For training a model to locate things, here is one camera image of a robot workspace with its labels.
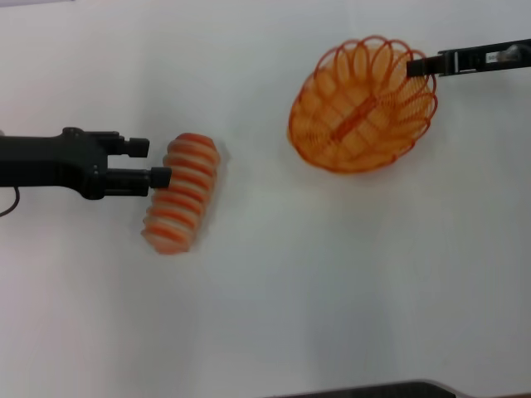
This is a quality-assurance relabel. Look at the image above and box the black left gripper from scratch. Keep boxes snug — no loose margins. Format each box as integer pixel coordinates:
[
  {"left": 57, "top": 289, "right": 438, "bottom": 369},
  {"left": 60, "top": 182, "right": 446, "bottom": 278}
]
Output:
[{"left": 0, "top": 127, "right": 173, "bottom": 201}]

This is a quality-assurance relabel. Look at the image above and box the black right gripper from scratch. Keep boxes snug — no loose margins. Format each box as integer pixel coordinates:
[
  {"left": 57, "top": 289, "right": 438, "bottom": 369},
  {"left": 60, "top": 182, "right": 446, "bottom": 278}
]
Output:
[{"left": 406, "top": 38, "right": 531, "bottom": 79}]

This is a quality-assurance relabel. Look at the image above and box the orange striped bread roll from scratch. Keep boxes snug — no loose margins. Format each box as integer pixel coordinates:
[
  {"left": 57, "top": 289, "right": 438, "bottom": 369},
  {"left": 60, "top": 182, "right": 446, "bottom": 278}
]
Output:
[{"left": 140, "top": 132, "right": 222, "bottom": 255}]

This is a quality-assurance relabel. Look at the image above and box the orange wire basket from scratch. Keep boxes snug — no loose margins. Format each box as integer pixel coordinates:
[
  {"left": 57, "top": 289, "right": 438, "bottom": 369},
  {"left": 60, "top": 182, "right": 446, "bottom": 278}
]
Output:
[{"left": 287, "top": 35, "right": 439, "bottom": 176}]

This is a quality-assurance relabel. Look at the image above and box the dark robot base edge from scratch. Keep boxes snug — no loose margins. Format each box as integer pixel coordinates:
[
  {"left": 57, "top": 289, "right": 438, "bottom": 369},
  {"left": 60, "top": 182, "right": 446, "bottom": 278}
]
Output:
[{"left": 265, "top": 378, "right": 472, "bottom": 398}]

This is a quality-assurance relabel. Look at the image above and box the thin black cable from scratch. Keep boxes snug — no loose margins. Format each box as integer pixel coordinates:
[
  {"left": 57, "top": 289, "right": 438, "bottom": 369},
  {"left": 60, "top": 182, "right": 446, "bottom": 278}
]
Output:
[{"left": 0, "top": 187, "right": 22, "bottom": 218}]

